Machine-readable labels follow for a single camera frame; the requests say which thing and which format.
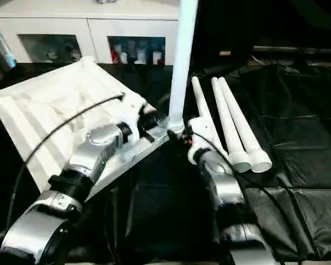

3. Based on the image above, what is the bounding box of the white plastic table leg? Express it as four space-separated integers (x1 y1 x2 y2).
218 77 273 173
191 76 229 160
167 0 200 135
211 77 253 173

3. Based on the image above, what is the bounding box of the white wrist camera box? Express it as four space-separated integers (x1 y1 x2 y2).
117 98 151 147
186 115 212 164

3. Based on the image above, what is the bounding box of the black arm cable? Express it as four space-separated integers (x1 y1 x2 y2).
4 94 126 232
190 131 304 263

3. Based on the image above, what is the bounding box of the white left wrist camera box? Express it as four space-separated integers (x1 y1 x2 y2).
117 98 151 147

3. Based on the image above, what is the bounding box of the white sideboard cabinet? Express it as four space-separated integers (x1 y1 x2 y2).
0 0 180 66

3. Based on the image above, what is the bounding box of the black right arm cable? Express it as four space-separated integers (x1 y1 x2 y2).
190 131 304 263

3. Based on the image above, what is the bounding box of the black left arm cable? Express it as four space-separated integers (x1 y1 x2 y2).
4 94 126 232

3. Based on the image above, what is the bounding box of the white plastic table top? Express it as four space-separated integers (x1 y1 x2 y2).
0 55 173 195

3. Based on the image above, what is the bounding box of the black plastic mat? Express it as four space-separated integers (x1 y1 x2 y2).
0 61 331 263

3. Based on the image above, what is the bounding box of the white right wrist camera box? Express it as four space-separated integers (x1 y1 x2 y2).
186 115 212 164

